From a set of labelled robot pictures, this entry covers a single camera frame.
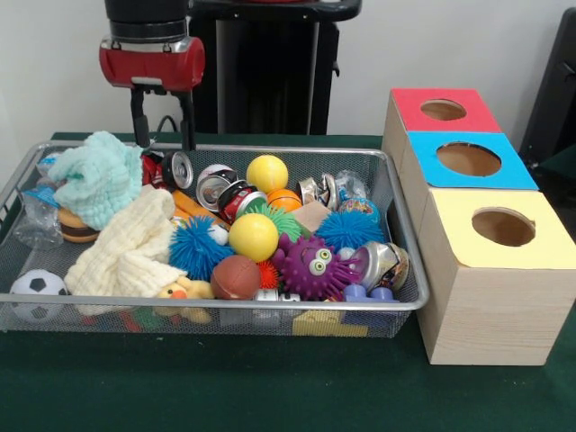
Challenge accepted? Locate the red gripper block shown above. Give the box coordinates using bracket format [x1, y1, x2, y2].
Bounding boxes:
[98, 36, 206, 152]

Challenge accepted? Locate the crushed red soda can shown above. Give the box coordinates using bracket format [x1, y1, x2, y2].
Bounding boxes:
[141, 150, 166, 186]

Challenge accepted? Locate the mint green cloth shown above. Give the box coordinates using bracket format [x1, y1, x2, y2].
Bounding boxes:
[47, 130, 145, 229]

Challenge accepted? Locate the shallow mesh bin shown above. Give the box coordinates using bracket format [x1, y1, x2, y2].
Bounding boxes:
[0, 139, 431, 339]

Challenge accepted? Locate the wooden box with three holes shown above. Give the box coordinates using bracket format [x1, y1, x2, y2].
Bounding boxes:
[381, 87, 576, 366]

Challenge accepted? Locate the plain yellow ball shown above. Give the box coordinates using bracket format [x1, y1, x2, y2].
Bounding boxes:
[246, 155, 290, 194]

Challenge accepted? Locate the blue spiky rubber ball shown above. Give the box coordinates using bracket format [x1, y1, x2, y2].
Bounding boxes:
[316, 210, 384, 254]
[170, 215, 235, 281]

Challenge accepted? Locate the cream waffle cloth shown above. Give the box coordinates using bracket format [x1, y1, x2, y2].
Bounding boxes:
[65, 188, 188, 298]

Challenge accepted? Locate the toy hamburger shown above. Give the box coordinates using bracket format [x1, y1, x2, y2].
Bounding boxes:
[58, 209, 101, 244]

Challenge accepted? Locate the yellow smiley ball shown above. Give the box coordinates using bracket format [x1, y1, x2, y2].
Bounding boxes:
[228, 212, 280, 264]

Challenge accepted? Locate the green spiky rubber ball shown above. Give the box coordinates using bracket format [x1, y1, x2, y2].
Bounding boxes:
[256, 204, 307, 238]

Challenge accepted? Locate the brown toy football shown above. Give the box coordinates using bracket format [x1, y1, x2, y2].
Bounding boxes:
[210, 255, 262, 302]

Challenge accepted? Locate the black and white soccer ball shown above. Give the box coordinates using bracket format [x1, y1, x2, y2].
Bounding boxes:
[11, 268, 69, 323]

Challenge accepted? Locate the purple spiky monster toy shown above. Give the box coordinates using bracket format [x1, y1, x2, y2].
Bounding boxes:
[272, 233, 364, 302]

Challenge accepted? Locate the dark green table cloth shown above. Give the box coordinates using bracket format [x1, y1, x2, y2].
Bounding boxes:
[0, 130, 576, 432]

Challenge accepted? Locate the black stand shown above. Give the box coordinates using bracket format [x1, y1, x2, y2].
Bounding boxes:
[519, 6, 576, 170]

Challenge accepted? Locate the dark green side-table cloth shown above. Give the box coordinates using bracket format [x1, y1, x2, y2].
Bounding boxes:
[539, 148, 576, 190]

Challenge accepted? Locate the black cable by pedestal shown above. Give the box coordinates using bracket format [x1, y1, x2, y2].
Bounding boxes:
[155, 114, 185, 134]

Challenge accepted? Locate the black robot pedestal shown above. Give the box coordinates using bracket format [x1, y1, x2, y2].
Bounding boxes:
[186, 0, 364, 135]

